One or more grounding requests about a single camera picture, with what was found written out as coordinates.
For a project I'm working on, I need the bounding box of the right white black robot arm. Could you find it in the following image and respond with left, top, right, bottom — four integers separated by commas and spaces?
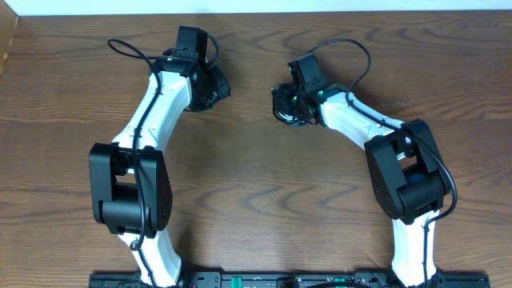
271, 83, 456, 287

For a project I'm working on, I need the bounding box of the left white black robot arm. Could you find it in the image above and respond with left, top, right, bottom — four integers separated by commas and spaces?
89, 55, 230, 287

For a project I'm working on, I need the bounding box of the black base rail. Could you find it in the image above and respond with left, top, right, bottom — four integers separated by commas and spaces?
88, 270, 491, 288

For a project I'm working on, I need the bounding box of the cardboard panel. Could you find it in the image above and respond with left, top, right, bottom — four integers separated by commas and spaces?
0, 0, 18, 73

